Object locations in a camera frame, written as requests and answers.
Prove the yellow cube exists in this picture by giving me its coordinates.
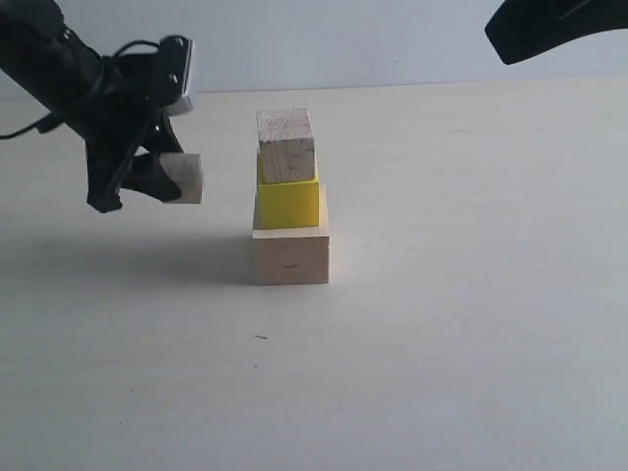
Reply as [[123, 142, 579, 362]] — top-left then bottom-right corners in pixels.
[[256, 155, 321, 230]]

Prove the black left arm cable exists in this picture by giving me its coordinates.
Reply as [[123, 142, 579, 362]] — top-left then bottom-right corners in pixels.
[[0, 113, 63, 140]]

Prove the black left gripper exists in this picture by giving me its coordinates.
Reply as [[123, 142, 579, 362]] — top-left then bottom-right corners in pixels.
[[65, 92, 183, 213]]

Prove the medium natural wooden cube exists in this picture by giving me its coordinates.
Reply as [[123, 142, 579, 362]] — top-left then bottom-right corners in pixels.
[[256, 108, 316, 184]]

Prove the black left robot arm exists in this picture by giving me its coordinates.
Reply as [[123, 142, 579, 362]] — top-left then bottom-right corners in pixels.
[[1, 1, 194, 213]]

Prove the large pale wooden cube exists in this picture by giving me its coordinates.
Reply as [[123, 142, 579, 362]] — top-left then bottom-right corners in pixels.
[[251, 186, 331, 286]]

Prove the small natural wooden cube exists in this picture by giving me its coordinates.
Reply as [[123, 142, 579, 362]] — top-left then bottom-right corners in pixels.
[[159, 153, 204, 204]]

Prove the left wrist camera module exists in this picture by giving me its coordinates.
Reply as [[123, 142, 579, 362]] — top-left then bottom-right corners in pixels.
[[113, 34, 194, 117]]

